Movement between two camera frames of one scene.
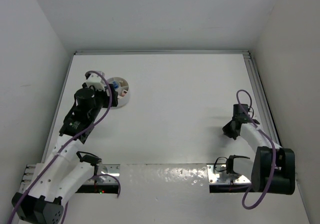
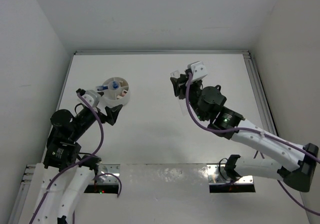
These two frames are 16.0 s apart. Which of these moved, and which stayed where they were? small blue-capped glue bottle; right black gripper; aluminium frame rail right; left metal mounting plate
Moved: right black gripper
Stayed: left metal mounting plate; small blue-capped glue bottle; aluminium frame rail right
